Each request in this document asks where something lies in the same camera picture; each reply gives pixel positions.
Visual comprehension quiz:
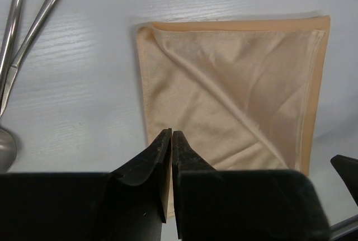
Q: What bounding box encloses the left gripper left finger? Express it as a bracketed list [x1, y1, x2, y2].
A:
[111, 129, 172, 223]

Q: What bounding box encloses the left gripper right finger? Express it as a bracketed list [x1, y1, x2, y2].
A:
[172, 131, 219, 238]

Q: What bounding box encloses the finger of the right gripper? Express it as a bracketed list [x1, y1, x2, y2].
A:
[331, 155, 358, 204]

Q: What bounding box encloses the orange cloth napkin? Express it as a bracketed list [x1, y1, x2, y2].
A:
[136, 15, 332, 218]

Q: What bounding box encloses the silver metal spoon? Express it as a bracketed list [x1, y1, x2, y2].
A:
[0, 0, 73, 173]

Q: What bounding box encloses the aluminium frame rail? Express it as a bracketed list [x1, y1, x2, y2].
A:
[331, 215, 358, 239]

